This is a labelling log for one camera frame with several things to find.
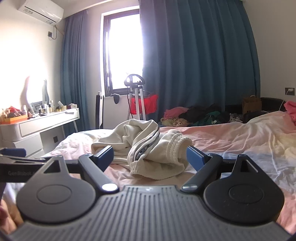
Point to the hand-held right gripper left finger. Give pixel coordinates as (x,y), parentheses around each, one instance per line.
(106,157)

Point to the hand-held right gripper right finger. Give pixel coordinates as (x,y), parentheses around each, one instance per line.
(193,158)

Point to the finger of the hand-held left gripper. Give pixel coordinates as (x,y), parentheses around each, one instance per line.
(13,153)

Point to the cream striped pants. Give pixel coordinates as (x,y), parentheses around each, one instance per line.
(143,150)

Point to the black clothes pile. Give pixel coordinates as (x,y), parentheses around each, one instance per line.
(198,114)

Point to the person's left hand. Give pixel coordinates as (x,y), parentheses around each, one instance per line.
(10,217)

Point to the orange tray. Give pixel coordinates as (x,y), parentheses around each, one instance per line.
(13,119)

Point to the white dressing table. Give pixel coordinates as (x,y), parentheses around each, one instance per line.
(41,129)

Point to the tan furry thing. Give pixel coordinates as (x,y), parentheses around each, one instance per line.
(180,122)

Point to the green garment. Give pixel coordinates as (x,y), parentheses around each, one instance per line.
(214,117)

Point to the pink cloth pile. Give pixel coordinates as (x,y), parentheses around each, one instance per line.
(175,111)

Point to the group of cosmetic bottles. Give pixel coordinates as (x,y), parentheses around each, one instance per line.
(46,107)

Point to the tissue box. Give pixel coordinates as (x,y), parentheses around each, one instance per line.
(72,106)

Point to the garment steamer stand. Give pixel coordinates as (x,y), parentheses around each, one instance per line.
(136,99)

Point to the curved table mirror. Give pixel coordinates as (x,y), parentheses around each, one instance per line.
(34,90)

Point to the red bag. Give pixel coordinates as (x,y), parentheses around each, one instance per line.
(150,104)

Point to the brown paper bag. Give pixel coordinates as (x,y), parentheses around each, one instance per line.
(251,104)

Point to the white quilt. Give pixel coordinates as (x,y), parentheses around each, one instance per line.
(272,129)

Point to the narrow blue curtain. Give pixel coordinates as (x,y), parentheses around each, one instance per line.
(78,74)

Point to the wide blue curtain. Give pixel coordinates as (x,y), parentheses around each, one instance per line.
(198,58)

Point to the dark framed window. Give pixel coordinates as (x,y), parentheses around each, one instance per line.
(124,53)

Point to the white air conditioner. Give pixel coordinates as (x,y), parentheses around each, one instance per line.
(41,9)

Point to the wall socket with charger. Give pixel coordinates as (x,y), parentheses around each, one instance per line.
(289,91)

